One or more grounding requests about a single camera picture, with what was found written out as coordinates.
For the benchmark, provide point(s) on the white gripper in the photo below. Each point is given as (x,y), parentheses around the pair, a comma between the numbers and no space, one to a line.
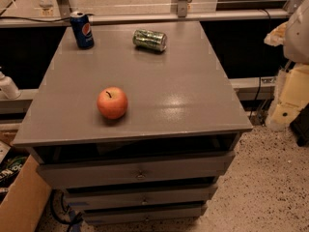
(297,36)

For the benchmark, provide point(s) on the green soda can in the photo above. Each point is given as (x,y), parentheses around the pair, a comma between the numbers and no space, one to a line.
(150,39)

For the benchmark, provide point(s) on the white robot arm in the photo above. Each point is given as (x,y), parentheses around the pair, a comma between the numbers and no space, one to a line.
(294,36)

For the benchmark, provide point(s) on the blue Pepsi can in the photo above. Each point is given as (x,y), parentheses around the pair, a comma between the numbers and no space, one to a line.
(81,28)

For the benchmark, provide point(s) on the grey drawer cabinet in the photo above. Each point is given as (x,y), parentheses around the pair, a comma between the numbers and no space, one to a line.
(180,102)

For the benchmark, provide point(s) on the red apple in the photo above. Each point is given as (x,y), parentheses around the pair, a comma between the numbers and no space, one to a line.
(112,103)

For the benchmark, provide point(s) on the bottom grey drawer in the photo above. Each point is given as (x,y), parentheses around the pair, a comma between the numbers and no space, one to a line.
(189,210)

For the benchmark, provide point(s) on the grey drawer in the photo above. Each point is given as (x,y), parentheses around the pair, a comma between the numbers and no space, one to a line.
(132,171)
(141,197)
(189,210)

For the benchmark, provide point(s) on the middle grey drawer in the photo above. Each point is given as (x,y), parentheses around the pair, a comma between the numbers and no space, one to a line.
(141,197)

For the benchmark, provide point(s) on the top grey drawer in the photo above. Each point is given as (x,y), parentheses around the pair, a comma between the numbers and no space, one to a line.
(132,171)

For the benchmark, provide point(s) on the white cylinder on left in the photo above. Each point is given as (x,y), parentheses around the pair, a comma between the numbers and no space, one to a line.
(8,87)

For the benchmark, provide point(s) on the green snack package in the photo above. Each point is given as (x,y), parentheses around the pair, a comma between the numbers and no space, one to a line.
(9,172)

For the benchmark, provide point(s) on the cardboard box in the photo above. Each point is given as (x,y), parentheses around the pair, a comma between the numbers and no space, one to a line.
(22,207)

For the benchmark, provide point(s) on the metal frame rail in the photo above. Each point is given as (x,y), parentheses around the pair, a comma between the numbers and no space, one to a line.
(20,22)

